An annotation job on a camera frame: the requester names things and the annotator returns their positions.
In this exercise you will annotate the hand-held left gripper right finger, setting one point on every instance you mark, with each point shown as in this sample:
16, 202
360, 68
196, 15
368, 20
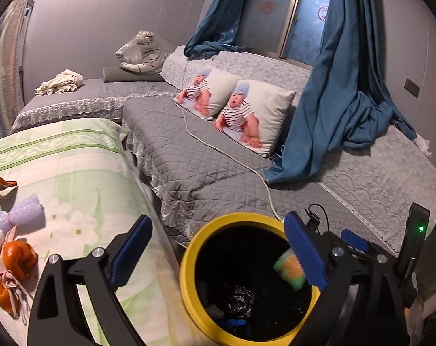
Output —
306, 250

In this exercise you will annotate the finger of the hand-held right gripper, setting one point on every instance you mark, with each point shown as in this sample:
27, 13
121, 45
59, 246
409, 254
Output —
354, 239

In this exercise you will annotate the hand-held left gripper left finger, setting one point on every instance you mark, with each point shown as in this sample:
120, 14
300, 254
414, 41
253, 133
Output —
129, 250

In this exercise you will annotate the green snack packet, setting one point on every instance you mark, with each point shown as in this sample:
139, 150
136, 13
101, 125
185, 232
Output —
290, 268

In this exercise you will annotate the yellow rimmed black bin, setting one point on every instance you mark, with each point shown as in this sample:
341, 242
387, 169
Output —
191, 270

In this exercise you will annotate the black plastic bag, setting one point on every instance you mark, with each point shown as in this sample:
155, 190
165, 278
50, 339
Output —
241, 297

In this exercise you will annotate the blue rubber glove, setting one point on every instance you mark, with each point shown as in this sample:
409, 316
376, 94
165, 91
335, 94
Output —
234, 323

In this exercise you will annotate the light grey embossed backrest cover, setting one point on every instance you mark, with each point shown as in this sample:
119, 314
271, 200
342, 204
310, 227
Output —
365, 173

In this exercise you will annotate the grey quilted mattress cover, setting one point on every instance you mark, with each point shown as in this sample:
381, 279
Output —
203, 173
77, 101

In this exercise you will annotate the baby print pillow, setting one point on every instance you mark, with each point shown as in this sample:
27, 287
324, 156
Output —
272, 111
218, 83

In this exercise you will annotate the blue curtain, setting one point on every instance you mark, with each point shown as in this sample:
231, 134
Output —
333, 97
218, 18

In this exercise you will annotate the grey bolster pillow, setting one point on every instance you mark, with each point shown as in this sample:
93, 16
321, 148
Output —
113, 74

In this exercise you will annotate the pile of beige clothes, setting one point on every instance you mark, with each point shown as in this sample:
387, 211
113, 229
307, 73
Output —
61, 83

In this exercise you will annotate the white tiger plush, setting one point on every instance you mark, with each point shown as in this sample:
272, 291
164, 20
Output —
145, 52

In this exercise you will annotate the striped cloth over wardrobe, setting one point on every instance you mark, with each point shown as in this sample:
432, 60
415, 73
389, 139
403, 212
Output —
5, 61

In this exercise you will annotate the frosted window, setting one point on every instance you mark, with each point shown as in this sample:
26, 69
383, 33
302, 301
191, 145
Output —
268, 14

